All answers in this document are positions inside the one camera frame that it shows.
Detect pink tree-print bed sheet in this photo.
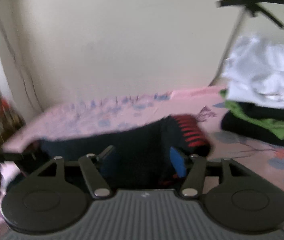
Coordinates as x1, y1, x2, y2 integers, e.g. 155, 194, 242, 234
0, 87, 284, 239

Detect folded green black garment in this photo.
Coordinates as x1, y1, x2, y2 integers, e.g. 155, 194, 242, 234
220, 89, 284, 146

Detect white cable on wall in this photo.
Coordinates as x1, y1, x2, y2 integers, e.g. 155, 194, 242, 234
208, 10, 248, 87

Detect black red patterned knit sweater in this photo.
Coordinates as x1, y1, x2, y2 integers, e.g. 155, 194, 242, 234
22, 114, 211, 190

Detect black tape cross lower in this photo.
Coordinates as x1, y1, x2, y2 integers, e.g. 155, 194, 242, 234
217, 0, 284, 30

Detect folded white garment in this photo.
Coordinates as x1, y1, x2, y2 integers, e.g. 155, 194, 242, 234
222, 36, 284, 109

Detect black wall cable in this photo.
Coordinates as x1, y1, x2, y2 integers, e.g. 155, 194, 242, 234
0, 17, 44, 112

